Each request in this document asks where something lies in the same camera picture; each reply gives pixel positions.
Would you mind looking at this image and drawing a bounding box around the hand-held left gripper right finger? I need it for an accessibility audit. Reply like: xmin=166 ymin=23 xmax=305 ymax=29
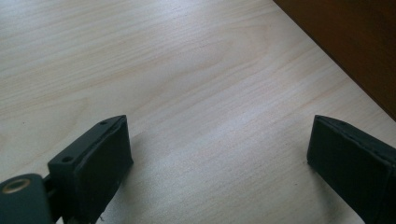
xmin=306 ymin=114 xmax=396 ymax=224

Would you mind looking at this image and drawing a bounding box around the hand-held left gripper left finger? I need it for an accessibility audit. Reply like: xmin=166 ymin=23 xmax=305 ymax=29
xmin=47 ymin=114 xmax=134 ymax=224

